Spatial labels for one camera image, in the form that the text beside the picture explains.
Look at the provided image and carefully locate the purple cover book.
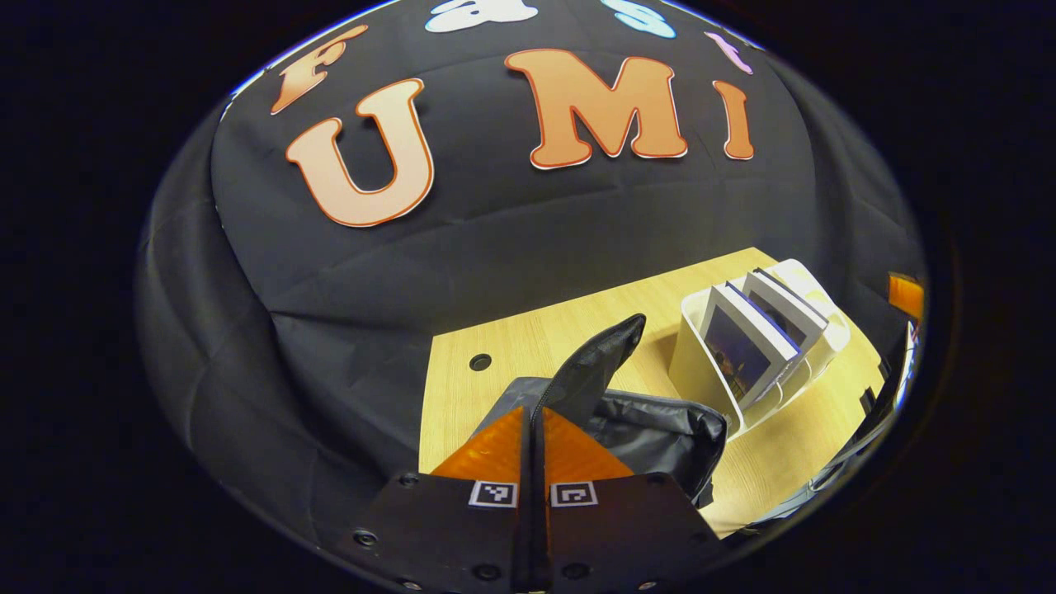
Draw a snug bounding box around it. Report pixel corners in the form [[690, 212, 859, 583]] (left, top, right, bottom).
[[701, 283, 803, 411]]

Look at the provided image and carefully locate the grey schoolbag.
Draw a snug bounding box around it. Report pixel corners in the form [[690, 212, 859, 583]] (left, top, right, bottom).
[[474, 313, 728, 508]]

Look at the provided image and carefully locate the portrait cover book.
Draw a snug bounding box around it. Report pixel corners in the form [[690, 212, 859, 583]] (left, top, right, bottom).
[[741, 268, 830, 356]]

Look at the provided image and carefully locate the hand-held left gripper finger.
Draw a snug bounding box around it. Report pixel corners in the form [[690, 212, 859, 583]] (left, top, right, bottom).
[[334, 404, 534, 594], [534, 404, 728, 594]]

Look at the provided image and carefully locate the white bookshelf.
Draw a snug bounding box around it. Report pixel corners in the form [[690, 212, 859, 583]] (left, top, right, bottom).
[[668, 258, 852, 440]]

